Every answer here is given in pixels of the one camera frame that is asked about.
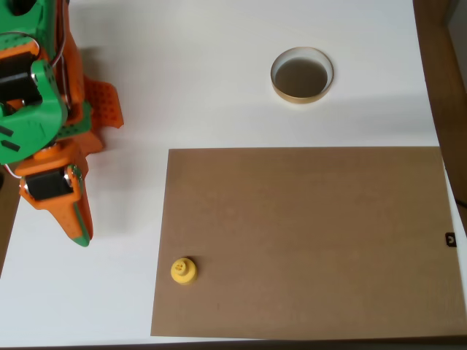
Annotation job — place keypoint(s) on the orange gripper black servo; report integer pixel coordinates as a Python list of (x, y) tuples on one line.
[(47, 187)]

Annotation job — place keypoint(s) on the yellow round plastic piece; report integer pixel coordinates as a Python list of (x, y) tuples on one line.
[(184, 271)]

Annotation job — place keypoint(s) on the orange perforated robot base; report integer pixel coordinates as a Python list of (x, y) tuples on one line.
[(106, 105)]

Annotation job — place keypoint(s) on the green orange robot arm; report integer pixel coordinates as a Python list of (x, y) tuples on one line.
[(25, 124)]

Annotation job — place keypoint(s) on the white table sheet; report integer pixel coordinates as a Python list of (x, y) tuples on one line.
[(219, 73)]

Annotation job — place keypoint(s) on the brown rectangular board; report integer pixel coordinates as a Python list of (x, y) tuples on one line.
[(303, 240)]

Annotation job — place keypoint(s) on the small black tag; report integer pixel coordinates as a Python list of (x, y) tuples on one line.
[(451, 239)]

